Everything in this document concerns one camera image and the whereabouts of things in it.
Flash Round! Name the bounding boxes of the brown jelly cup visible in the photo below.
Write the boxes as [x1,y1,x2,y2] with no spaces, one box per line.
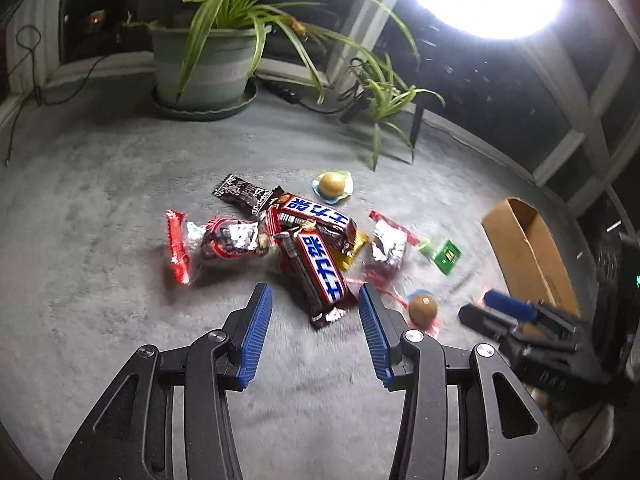
[407,290,438,332]

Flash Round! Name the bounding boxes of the small green candy packet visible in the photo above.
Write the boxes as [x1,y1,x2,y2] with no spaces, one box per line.
[418,240,462,275]

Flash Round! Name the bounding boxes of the red clear snack packet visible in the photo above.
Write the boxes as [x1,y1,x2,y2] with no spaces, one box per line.
[364,210,419,284]

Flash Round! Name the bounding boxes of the yellow candy wrapper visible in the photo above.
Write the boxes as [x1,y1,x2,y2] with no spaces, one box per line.
[330,230,370,271]

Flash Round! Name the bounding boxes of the Snickers bar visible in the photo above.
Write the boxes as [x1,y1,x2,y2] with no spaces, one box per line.
[268,193,357,252]
[274,222,356,330]

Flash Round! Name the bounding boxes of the yellow jelly cup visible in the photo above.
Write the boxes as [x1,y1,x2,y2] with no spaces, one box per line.
[311,171,354,205]

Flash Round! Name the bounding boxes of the red clear dates packet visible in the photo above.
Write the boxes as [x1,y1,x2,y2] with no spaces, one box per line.
[165,209,271,285]

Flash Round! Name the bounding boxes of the dark brown chocolate packet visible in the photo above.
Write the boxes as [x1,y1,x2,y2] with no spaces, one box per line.
[213,174,284,217]

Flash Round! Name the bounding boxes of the white knit gloved right hand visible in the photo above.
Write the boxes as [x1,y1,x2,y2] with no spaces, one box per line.
[526,386,615,463]

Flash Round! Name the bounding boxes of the open cardboard box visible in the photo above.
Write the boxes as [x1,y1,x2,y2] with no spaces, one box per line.
[482,197,580,316]

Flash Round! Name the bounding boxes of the small spider plant offshoot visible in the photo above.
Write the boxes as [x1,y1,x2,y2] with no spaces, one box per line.
[349,54,446,171]

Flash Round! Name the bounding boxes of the large potted spider plant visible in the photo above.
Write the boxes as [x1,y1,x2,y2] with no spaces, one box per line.
[124,0,419,116]

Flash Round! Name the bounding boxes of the black ring light tripod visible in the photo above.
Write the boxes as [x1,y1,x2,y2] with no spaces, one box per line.
[338,90,425,148]

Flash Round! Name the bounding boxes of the black inline cable switch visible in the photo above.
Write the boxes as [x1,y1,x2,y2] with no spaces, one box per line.
[262,80,302,105]

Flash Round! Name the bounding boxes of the black cable on floor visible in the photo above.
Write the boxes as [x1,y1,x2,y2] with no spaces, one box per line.
[3,24,116,167]

